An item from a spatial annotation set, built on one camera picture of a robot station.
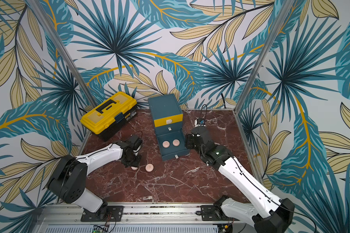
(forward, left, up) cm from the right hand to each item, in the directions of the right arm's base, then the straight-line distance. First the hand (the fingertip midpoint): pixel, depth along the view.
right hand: (191, 135), depth 75 cm
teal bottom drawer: (+1, +10, -19) cm, 21 cm away
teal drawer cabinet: (+18, +13, -2) cm, 22 cm away
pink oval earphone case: (-8, +33, -21) cm, 40 cm away
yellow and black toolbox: (+21, +48, -7) cm, 53 cm away
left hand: (-6, +33, -22) cm, 40 cm away
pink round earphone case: (+9, +14, -22) cm, 28 cm away
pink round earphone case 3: (-7, +24, -23) cm, 34 cm away
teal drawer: (+16, +12, -13) cm, 24 cm away
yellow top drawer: (+14, +12, -4) cm, 19 cm away
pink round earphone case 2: (+10, +7, -22) cm, 25 cm away
